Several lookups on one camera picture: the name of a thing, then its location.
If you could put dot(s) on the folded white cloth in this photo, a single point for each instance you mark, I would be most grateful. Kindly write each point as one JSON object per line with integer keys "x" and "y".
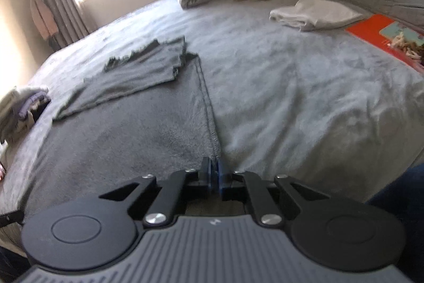
{"x": 318, "y": 14}

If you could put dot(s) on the orange picture book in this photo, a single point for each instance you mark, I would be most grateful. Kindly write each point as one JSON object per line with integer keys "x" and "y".
{"x": 367, "y": 32}

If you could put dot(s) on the peach hanging cloth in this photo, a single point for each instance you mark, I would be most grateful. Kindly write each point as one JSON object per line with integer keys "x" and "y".
{"x": 43, "y": 17}

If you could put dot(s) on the dark grey shirt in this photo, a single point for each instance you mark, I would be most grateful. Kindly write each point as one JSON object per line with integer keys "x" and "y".
{"x": 132, "y": 137}

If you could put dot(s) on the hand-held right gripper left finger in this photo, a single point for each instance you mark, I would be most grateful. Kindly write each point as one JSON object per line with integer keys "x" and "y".
{"x": 206, "y": 175}

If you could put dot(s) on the person's dark blue trouser leg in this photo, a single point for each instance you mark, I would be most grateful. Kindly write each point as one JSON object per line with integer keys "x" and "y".
{"x": 407, "y": 203}

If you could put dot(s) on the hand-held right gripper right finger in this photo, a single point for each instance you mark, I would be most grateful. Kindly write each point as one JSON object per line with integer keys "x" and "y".
{"x": 222, "y": 182}

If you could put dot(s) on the pile of clothes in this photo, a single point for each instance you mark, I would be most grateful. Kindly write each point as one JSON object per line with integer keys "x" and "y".
{"x": 16, "y": 110}

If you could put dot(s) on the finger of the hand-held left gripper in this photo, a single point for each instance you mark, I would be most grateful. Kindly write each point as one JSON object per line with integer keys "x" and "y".
{"x": 11, "y": 218}

